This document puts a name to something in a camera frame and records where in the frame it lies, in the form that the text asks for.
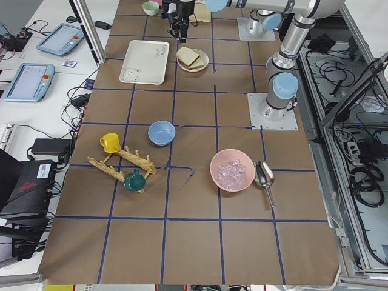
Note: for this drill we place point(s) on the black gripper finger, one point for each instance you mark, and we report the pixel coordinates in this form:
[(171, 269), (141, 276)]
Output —
[(183, 33), (173, 33)]

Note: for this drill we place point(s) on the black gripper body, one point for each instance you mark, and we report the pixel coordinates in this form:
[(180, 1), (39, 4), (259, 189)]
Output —
[(184, 8)]

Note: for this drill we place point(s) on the bread slice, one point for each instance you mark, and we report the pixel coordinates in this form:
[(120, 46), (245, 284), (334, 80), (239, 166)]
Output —
[(199, 63), (187, 56)]

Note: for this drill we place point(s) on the white round plate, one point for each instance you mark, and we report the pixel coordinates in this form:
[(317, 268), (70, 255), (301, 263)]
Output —
[(204, 57)]

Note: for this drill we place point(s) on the bread slice on plate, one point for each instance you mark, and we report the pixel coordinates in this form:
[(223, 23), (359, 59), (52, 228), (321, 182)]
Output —
[(199, 63)]

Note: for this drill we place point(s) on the wooden cutting board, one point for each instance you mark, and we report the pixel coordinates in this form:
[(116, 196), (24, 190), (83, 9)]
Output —
[(201, 13)]

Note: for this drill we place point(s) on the green bowl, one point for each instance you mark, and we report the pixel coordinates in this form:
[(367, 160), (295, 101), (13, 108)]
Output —
[(150, 8)]

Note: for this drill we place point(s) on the cream bear tray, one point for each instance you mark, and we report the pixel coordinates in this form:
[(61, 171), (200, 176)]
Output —
[(145, 62)]

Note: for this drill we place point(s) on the black power adapter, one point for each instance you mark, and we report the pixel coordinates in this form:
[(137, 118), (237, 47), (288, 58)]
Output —
[(102, 25)]

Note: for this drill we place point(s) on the blue bowl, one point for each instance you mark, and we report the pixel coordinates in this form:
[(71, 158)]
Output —
[(161, 133)]

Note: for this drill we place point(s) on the small white card box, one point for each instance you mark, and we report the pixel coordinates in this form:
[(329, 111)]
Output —
[(71, 64)]

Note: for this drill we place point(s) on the far teach pendant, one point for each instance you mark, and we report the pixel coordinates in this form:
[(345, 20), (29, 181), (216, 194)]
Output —
[(61, 40)]

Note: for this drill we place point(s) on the teach pendant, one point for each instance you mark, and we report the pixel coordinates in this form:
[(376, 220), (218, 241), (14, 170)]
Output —
[(30, 83), (61, 40)]

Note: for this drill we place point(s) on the yellow mug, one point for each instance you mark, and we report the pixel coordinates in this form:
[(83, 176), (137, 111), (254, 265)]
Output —
[(110, 143)]

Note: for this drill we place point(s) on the pink bowl with ice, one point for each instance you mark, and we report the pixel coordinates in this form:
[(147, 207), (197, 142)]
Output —
[(232, 170)]

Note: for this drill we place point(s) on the near teach pendant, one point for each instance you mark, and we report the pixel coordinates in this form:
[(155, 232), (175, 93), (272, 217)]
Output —
[(30, 83)]

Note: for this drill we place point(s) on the dark green mug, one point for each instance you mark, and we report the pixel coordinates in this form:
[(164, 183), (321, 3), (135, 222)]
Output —
[(134, 181)]

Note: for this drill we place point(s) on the metal scoop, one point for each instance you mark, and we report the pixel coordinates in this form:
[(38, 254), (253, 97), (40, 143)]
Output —
[(264, 178)]

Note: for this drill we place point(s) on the large black power brick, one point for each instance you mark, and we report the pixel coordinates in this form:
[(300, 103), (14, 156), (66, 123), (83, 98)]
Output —
[(53, 147)]

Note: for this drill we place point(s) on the black laptop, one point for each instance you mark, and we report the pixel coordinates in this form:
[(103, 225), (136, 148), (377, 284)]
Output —
[(25, 196)]

